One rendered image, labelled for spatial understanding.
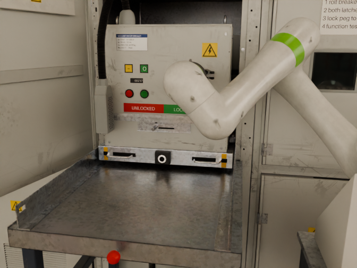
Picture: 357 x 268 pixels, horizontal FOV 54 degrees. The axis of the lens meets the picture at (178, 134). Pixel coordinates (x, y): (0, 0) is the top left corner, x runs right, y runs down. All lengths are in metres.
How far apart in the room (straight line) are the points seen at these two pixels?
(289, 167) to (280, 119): 0.21
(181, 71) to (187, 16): 1.38
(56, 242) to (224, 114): 0.55
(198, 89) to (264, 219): 0.86
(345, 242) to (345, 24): 0.82
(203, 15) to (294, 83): 1.11
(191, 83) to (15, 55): 0.66
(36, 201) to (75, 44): 0.69
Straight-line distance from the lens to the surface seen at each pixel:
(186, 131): 1.34
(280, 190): 1.54
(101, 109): 1.29
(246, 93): 0.94
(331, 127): 1.21
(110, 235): 0.95
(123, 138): 1.41
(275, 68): 1.03
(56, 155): 1.46
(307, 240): 1.17
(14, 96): 1.30
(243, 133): 1.47
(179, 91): 0.87
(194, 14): 2.23
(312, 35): 1.15
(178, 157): 1.36
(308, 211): 1.59
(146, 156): 1.39
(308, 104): 1.23
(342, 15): 1.45
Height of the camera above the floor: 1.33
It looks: 15 degrees down
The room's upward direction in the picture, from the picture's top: straight up
